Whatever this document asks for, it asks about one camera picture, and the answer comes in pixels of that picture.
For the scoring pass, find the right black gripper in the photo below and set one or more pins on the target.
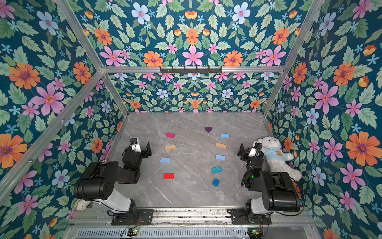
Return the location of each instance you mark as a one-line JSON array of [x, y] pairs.
[[249, 154]]

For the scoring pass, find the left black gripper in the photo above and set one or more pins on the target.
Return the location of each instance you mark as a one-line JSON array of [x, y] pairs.
[[141, 152]]

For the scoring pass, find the light blue block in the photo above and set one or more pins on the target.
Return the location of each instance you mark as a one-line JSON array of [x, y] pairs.
[[225, 135], [165, 160], [220, 157]]

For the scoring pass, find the natural wood block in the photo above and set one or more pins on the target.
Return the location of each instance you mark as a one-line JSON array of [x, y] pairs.
[[220, 145], [170, 147]]

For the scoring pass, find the magenta rectangular block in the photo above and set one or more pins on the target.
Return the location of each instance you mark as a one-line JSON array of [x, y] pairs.
[[170, 135]]

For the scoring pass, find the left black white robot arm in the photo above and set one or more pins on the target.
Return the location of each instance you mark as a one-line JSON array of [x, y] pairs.
[[97, 183]]

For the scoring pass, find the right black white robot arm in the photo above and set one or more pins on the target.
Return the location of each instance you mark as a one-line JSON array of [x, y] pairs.
[[278, 194]]

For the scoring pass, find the red rectangular block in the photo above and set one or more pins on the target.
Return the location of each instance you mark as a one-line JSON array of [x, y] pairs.
[[169, 176]]

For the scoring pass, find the teal rectangular block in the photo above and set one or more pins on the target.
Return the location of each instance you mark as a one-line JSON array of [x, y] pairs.
[[216, 169]]

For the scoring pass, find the white teddy bear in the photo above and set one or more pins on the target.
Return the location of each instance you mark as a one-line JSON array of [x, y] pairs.
[[276, 159]]

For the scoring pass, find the blue square block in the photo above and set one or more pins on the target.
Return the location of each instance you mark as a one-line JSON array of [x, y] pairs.
[[215, 183]]

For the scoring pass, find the right green circuit board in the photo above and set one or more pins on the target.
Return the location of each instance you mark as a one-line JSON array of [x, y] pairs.
[[254, 232]]

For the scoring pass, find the green circuit board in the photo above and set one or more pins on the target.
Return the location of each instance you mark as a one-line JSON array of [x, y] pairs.
[[254, 232], [132, 232]]

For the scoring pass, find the left green circuit board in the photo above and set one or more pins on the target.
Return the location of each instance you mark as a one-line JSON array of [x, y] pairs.
[[132, 232]]

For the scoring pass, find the rolled patterned cloth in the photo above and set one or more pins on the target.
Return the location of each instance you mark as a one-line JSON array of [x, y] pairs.
[[81, 205]]

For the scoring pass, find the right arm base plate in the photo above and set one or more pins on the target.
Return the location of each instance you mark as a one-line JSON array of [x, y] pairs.
[[240, 217]]

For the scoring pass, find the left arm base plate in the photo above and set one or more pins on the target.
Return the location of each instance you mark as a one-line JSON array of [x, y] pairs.
[[133, 217]]

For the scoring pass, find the aluminium front rail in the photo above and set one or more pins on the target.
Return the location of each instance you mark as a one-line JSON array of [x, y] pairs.
[[187, 217]]

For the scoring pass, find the black hook rail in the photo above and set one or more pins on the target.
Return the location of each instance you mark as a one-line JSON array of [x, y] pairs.
[[186, 70]]

